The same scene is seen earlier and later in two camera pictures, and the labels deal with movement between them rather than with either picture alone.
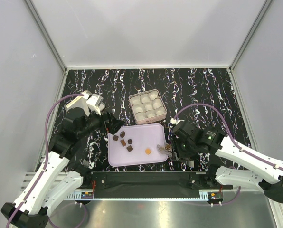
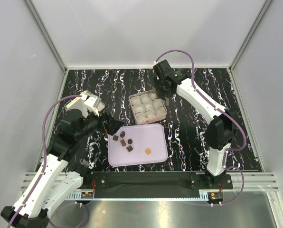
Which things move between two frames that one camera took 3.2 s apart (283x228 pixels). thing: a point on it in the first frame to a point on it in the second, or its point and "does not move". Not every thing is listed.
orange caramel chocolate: (148, 151) does not move
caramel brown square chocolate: (123, 143) does not move
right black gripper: (177, 152) to (161, 94)
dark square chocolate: (115, 137) does not move
